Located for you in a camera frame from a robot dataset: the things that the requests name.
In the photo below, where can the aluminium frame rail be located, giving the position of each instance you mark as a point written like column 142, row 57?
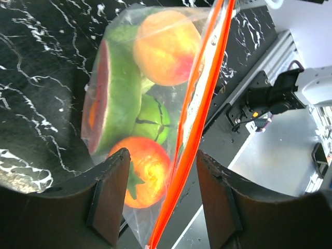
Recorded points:
column 274, row 61

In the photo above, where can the fake green apple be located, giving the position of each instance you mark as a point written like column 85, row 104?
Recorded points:
column 153, row 120

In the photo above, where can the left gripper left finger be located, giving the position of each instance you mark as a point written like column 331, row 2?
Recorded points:
column 83, row 212

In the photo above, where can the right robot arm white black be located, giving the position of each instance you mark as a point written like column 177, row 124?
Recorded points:
column 298, row 88

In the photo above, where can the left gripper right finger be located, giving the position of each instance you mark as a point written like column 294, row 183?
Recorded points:
column 259, row 212

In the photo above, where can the fake red tomato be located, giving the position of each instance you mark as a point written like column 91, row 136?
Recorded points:
column 148, row 173

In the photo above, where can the clear zip top bag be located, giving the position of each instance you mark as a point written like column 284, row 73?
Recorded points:
column 150, row 91

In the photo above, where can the fake watermelon slice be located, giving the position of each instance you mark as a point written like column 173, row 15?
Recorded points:
column 114, row 95

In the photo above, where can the fake peach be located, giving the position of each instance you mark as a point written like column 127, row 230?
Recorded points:
column 165, row 47

